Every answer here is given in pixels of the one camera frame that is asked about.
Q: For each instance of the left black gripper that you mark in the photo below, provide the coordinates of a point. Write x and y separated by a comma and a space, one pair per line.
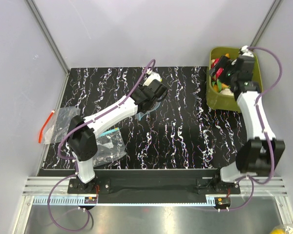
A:
141, 88

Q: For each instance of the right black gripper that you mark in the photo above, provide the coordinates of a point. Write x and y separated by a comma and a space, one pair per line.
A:
225, 63

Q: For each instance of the red dragon fruit toy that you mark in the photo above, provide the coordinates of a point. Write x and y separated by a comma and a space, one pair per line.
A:
219, 71

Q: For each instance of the clear bag teal zipper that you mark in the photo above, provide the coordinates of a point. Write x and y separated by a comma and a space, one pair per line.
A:
140, 115

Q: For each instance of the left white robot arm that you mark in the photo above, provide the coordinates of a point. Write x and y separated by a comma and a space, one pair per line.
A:
83, 132

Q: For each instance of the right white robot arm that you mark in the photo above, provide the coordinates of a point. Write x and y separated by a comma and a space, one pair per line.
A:
259, 156

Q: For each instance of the clear bag on stack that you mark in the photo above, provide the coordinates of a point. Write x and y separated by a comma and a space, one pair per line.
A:
111, 148

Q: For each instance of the clear bag orange zipper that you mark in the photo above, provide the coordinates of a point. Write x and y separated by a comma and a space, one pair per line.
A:
56, 125

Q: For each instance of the orange fruit toy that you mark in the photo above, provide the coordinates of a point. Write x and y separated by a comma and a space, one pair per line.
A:
224, 86

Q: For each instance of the olive green plastic bin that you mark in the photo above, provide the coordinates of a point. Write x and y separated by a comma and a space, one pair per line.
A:
218, 99

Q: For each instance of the black marbled table mat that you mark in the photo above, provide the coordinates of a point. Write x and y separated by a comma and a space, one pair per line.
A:
183, 133

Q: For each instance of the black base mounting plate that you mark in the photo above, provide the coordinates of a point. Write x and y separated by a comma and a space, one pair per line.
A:
201, 181

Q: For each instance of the yellow lemon toy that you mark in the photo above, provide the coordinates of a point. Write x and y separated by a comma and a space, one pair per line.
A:
278, 231

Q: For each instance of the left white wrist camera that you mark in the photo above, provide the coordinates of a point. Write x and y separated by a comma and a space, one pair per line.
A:
151, 75

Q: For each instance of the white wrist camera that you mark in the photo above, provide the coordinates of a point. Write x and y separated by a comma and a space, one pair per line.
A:
151, 75
246, 51

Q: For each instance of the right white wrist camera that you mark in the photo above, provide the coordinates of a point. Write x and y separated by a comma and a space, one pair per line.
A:
246, 51

